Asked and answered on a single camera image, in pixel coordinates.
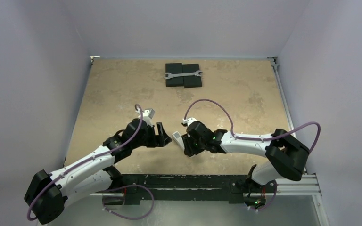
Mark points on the right black foam block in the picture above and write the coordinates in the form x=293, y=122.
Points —
x=191, y=81

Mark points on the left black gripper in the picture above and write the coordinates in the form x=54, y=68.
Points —
x=160, y=140

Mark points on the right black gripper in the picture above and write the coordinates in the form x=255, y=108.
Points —
x=187, y=144

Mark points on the white remote control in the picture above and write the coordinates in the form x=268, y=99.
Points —
x=177, y=137

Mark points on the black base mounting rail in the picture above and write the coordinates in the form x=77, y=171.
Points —
x=233, y=189

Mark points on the silver open-end wrench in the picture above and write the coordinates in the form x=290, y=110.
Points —
x=168, y=76

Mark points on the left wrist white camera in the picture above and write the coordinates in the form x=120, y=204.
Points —
x=147, y=115

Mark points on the right aluminium frame rail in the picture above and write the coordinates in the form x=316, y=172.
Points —
x=317, y=200

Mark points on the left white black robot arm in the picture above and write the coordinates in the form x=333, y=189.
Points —
x=50, y=193

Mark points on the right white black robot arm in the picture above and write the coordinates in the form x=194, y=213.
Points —
x=286, y=156

